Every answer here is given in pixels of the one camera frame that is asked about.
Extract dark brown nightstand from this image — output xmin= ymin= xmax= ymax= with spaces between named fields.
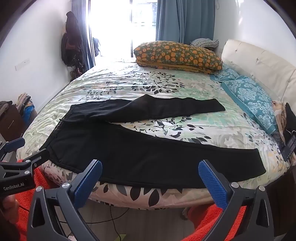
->
xmin=264 ymin=162 xmax=296 ymax=209

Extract wide blue curtain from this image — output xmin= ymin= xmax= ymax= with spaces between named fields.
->
xmin=155 ymin=0 xmax=216 ymax=44

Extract brown cabinet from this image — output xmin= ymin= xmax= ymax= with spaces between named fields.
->
xmin=0 ymin=104 xmax=26 ymax=139

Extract peach and black clothes pile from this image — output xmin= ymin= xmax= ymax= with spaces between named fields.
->
xmin=272 ymin=100 xmax=287 ymax=142

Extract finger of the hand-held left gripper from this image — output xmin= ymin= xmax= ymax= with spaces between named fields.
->
xmin=17 ymin=148 xmax=50 ymax=172
xmin=0 ymin=137 xmax=26 ymax=161

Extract black garment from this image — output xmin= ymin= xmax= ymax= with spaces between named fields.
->
xmin=283 ymin=102 xmax=296 ymax=139

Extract cream padded headboard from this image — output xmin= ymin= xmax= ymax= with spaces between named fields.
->
xmin=221 ymin=39 xmax=296 ymax=102

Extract pile of clothes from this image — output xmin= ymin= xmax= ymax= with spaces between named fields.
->
xmin=17 ymin=93 xmax=36 ymax=121

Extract dark hanging coats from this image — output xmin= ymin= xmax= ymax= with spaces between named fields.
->
xmin=61 ymin=11 xmax=84 ymax=67

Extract bed with floral sheet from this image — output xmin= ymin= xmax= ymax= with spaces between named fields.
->
xmin=17 ymin=58 xmax=290 ymax=210

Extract person's orange fleece clothing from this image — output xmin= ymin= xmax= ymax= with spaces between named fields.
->
xmin=9 ymin=159 xmax=248 ymax=241

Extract black floor cable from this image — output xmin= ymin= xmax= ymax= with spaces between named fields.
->
xmin=59 ymin=204 xmax=130 ymax=241

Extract person's left hand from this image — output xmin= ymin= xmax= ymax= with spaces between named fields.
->
xmin=0 ymin=194 xmax=20 ymax=224

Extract narrow blue curtain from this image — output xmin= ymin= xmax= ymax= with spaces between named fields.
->
xmin=72 ymin=0 xmax=96 ymax=70

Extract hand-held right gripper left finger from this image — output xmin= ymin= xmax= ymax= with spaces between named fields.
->
xmin=26 ymin=159 xmax=103 ymax=241

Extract small teal patterned pillow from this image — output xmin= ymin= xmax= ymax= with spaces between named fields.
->
xmin=210 ymin=66 xmax=240 ymax=82

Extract checked grey cloth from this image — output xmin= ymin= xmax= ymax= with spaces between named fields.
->
xmin=190 ymin=38 xmax=219 ymax=48

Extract dark printed box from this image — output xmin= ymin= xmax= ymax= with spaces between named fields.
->
xmin=280 ymin=133 xmax=296 ymax=161

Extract black pants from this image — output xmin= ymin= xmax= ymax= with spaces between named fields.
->
xmin=39 ymin=94 xmax=266 ymax=189

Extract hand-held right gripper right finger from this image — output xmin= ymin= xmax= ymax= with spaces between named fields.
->
xmin=198 ymin=159 xmax=274 ymax=241

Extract large teal patterned pillow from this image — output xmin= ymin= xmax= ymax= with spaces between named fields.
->
xmin=221 ymin=75 xmax=278 ymax=135

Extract orange pumpkin print pillow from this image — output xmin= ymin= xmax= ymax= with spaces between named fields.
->
xmin=134 ymin=41 xmax=223 ymax=75

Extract bright window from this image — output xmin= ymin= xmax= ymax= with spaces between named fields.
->
xmin=89 ymin=0 xmax=159 ymax=58

